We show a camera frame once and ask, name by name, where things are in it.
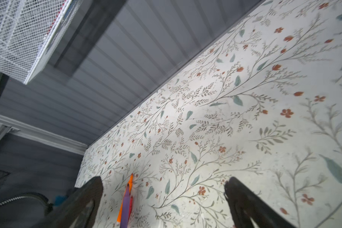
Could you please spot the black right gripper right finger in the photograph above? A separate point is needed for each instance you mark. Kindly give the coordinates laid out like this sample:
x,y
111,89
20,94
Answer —
x,y
246,207

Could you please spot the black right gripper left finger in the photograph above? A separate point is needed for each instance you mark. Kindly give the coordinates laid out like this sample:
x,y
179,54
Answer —
x,y
79,210

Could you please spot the purple marker pen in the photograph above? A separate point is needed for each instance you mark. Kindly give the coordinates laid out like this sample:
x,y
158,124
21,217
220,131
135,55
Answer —
x,y
126,207

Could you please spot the orange marker pen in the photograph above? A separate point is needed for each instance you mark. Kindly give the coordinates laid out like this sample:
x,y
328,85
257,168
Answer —
x,y
131,184

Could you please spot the white wire mesh basket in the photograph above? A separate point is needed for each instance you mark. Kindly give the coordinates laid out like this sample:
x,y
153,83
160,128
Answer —
x,y
30,31

